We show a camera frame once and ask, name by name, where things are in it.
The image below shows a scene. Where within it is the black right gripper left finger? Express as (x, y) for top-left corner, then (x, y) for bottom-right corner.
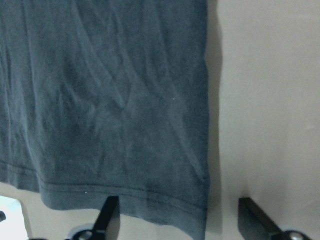
(91, 196), (119, 240)

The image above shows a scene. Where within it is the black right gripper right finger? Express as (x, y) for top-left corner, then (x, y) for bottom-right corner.
(238, 197), (283, 240)

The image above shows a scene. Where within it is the black printed t-shirt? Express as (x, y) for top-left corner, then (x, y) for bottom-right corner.
(0, 0), (210, 240)

